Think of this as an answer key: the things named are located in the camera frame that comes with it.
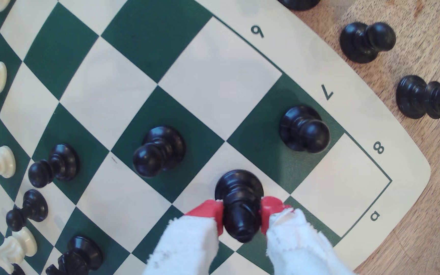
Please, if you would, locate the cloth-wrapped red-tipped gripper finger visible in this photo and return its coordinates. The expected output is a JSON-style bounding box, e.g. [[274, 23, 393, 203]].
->
[[260, 196, 354, 275], [142, 199, 225, 275]]

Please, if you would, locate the black bishop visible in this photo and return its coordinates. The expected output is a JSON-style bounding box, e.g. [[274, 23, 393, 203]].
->
[[215, 169, 264, 243], [396, 75, 440, 120]]

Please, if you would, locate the green and cream chess mat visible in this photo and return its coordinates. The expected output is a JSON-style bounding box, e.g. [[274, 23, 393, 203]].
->
[[0, 0, 431, 275]]

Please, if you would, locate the black knight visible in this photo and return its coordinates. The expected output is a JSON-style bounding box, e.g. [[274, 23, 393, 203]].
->
[[277, 0, 321, 11], [45, 236, 104, 275]]

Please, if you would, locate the white knight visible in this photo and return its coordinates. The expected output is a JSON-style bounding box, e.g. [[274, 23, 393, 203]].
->
[[0, 227, 38, 274]]

